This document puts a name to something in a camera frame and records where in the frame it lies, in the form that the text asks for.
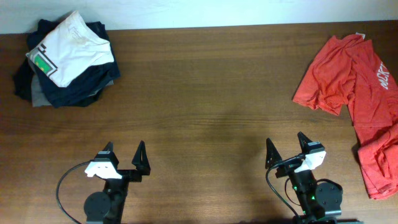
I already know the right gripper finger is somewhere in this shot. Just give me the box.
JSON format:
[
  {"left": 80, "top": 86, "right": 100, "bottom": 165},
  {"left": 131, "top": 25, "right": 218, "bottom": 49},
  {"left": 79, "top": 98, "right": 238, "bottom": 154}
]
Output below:
[
  {"left": 297, "top": 131, "right": 311, "bottom": 146},
  {"left": 265, "top": 138, "right": 282, "bottom": 169}
]

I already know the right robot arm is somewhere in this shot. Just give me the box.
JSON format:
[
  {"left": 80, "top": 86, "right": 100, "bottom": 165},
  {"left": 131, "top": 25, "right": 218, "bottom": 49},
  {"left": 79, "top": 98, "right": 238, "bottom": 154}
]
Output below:
[{"left": 265, "top": 132, "right": 360, "bottom": 224}]

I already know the black cable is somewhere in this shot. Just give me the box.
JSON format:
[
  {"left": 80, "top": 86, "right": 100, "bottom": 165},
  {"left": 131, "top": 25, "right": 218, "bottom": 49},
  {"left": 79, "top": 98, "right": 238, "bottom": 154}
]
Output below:
[
  {"left": 265, "top": 154, "right": 307, "bottom": 218},
  {"left": 55, "top": 161, "right": 93, "bottom": 224}
]

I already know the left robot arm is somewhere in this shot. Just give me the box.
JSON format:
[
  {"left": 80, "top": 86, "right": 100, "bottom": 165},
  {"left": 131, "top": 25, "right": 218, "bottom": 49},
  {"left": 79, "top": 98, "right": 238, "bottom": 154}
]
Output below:
[{"left": 84, "top": 141, "right": 150, "bottom": 224}]

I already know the grey folded garment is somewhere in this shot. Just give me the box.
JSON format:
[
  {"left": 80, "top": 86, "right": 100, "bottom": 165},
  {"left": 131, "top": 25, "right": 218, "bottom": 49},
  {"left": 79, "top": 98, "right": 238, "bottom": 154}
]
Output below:
[{"left": 31, "top": 75, "right": 103, "bottom": 107}]

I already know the white folded t-shirt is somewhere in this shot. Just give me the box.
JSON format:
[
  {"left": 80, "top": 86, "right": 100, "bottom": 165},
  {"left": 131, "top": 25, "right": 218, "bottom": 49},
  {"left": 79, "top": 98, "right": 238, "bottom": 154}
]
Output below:
[{"left": 26, "top": 11, "right": 114, "bottom": 88}]

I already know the navy folded garment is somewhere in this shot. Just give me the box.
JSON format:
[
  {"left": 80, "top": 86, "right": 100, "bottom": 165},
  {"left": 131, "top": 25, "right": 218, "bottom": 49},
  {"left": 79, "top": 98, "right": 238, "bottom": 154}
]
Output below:
[{"left": 13, "top": 19, "right": 121, "bottom": 108}]

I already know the left black cable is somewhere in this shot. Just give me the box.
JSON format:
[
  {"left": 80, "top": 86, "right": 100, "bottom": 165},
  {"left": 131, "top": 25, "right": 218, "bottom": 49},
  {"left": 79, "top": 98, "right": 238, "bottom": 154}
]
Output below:
[{"left": 55, "top": 161, "right": 93, "bottom": 224}]

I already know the red orange t-shirt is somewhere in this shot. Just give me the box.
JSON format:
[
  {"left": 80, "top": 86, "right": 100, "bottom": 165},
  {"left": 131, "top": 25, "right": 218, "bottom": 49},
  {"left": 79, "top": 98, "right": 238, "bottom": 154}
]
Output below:
[{"left": 293, "top": 33, "right": 397, "bottom": 200}]

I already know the right black cable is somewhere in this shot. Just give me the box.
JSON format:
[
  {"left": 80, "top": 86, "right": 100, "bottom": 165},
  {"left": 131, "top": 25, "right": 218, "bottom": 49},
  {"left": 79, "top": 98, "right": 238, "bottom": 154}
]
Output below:
[{"left": 265, "top": 154, "right": 307, "bottom": 218}]

